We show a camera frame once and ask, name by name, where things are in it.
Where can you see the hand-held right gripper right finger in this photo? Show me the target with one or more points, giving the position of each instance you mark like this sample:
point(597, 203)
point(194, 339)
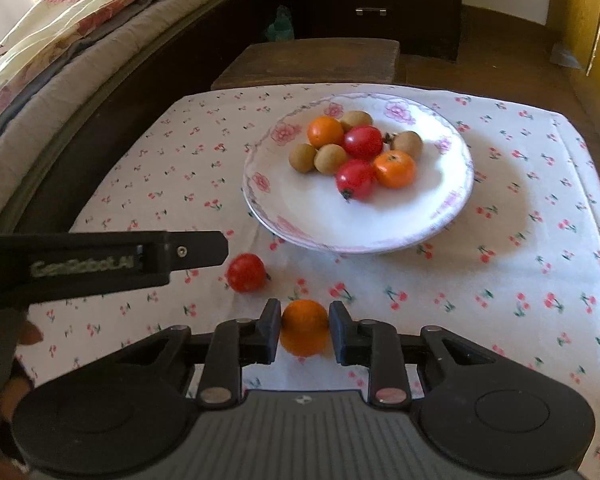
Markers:
point(337, 335)

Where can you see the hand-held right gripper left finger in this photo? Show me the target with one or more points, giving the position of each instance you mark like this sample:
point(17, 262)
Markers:
point(271, 330)

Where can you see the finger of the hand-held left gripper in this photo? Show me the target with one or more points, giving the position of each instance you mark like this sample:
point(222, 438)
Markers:
point(195, 250)

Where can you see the small orange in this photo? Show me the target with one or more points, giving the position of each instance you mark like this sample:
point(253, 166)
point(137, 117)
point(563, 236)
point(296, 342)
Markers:
point(325, 131)
point(305, 327)
point(394, 169)

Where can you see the red cherry tomato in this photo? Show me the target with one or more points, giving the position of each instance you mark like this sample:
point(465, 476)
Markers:
point(363, 142)
point(246, 272)
point(356, 179)

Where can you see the white floral plate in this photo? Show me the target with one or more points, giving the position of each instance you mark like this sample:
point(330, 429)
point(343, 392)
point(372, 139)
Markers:
point(330, 217)

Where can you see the brown longan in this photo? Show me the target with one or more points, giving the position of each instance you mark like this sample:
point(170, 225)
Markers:
point(409, 144)
point(357, 118)
point(331, 159)
point(302, 157)

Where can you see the person's left hand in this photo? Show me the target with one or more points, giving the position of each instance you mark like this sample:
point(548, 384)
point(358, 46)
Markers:
point(30, 334)

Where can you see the bed with mattress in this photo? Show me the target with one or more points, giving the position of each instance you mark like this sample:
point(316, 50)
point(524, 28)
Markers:
point(55, 100)

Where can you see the cherry print tablecloth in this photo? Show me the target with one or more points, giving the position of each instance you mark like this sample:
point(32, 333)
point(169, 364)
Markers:
point(505, 260)

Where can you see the brown wooden stool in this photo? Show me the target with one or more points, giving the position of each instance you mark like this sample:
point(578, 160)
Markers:
point(320, 62)

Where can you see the green plastic bag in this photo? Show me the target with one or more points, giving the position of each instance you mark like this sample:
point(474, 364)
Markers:
point(281, 25)

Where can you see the floral blanket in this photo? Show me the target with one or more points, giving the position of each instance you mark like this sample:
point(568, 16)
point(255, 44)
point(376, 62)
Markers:
point(80, 15)

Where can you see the dark wooden dresser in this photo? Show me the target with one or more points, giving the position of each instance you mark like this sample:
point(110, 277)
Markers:
point(415, 0)

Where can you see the grey plastic scrap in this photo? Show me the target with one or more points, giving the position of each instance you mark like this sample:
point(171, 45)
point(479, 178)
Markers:
point(566, 55)

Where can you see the dark bed frame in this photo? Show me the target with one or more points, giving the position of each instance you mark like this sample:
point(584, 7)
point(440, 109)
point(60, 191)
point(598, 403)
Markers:
point(110, 150)

